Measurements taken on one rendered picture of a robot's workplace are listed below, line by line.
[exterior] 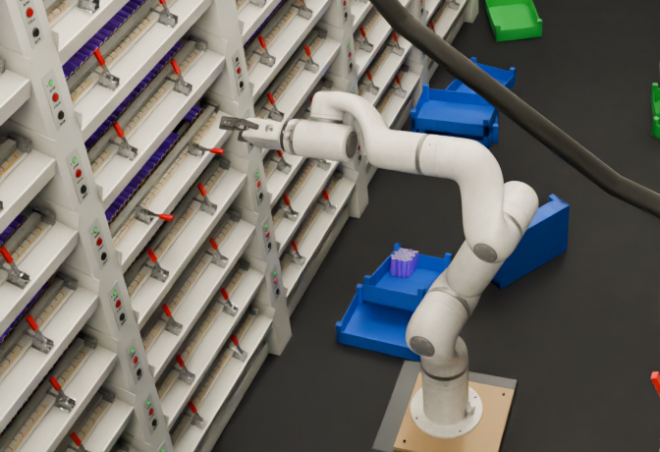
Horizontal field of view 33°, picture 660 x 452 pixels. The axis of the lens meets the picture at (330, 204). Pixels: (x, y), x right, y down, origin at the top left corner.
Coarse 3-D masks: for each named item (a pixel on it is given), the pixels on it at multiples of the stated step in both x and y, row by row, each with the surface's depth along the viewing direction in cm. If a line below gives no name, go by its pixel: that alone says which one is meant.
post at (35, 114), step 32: (0, 0) 202; (0, 32) 207; (32, 64) 212; (32, 96) 215; (64, 96) 223; (32, 128) 221; (64, 128) 225; (64, 160) 227; (64, 192) 230; (96, 192) 240; (96, 320) 256; (128, 320) 263; (128, 384) 268; (160, 416) 287
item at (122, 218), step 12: (204, 120) 290; (192, 132) 286; (180, 144) 282; (168, 156) 278; (168, 168) 278; (156, 180) 273; (144, 192) 269; (132, 204) 265; (120, 216) 262; (120, 228) 262
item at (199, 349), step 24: (240, 264) 332; (264, 264) 330; (240, 288) 328; (216, 312) 320; (240, 312) 321; (192, 336) 311; (216, 336) 314; (192, 360) 307; (168, 384) 299; (192, 384) 302; (168, 408) 295
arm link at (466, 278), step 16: (512, 192) 242; (528, 192) 243; (512, 208) 238; (528, 208) 241; (528, 224) 242; (464, 256) 251; (448, 272) 259; (464, 272) 252; (480, 272) 250; (496, 272) 252; (432, 288) 272; (448, 288) 269; (464, 288) 255; (480, 288) 255; (464, 304) 269
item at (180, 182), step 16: (208, 96) 296; (224, 112) 297; (208, 144) 288; (192, 160) 283; (208, 160) 288; (176, 176) 278; (192, 176) 281; (160, 192) 273; (176, 192) 274; (160, 208) 269; (128, 224) 264; (144, 224) 265; (160, 224) 271; (128, 240) 261; (144, 240) 264; (128, 256) 257
